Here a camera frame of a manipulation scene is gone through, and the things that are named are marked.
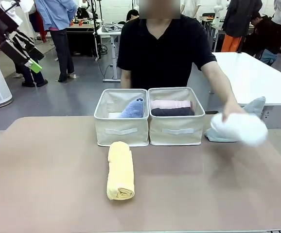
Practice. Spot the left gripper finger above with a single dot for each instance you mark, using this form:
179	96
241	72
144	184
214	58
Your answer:
34	66
32	49

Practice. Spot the blue towel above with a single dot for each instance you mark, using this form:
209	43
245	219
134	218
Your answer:
133	110

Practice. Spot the yellow towel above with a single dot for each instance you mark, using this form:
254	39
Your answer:
119	170

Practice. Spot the pink towel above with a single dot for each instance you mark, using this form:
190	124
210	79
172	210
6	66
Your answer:
167	104

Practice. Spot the dark grey towel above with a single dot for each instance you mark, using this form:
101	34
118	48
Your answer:
172	111

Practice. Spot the white towel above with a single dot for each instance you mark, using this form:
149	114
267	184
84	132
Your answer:
245	131

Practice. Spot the pale grey-blue towel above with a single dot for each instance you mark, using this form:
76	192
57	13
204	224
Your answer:
256	106

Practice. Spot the person's left forearm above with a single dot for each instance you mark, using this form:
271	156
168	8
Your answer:
224	89

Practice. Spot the person's right forearm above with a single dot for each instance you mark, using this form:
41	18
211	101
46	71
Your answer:
126	80

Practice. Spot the person's left hand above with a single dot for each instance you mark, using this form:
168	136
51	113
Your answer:
233	111

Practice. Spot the bystander in black robe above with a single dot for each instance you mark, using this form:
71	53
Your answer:
34	77

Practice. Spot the bystander in blue shirt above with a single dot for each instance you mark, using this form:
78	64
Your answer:
57	24

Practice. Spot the cream fabric storage bin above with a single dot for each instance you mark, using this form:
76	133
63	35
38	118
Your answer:
121	131
174	131

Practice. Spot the person in black shirt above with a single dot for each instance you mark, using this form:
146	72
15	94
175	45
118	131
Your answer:
164	48

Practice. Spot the bystander in orange trousers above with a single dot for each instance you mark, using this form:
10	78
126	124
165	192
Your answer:
237	21

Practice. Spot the white table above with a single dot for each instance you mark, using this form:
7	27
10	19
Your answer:
257	77

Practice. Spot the seated bystander in black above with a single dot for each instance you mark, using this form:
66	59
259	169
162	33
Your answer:
264	31

